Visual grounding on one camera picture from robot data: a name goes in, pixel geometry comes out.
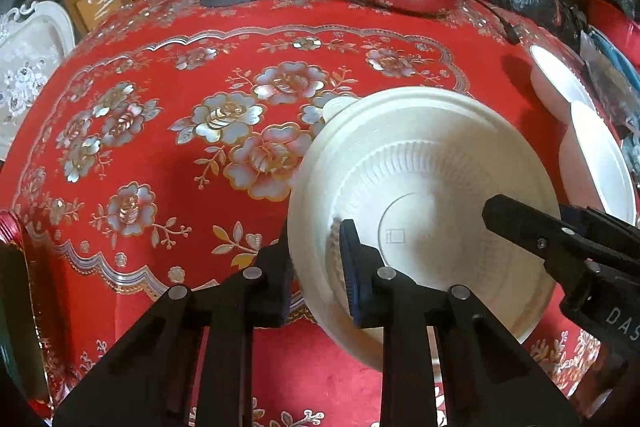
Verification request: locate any red wedding plastic plate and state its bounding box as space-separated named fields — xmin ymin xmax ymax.
xmin=1 ymin=210 xmax=54 ymax=426

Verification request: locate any white plastic plate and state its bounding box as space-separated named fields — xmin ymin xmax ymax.
xmin=286 ymin=87 xmax=559 ymax=369

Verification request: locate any near white bowl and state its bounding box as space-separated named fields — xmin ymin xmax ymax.
xmin=559 ymin=101 xmax=637 ymax=225

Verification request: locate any white bowl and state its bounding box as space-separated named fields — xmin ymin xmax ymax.
xmin=528 ymin=44 xmax=596 ymax=124
xmin=559 ymin=101 xmax=637 ymax=225

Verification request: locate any far white bowl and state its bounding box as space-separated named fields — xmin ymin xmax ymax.
xmin=528 ymin=44 xmax=596 ymax=124

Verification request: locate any red floral tablecloth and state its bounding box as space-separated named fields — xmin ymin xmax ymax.
xmin=1 ymin=0 xmax=579 ymax=416

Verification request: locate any white ornate chair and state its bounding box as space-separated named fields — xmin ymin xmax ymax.
xmin=0 ymin=1 xmax=76 ymax=158

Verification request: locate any black power cord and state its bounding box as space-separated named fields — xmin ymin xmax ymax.
xmin=472 ymin=0 xmax=522 ymax=47

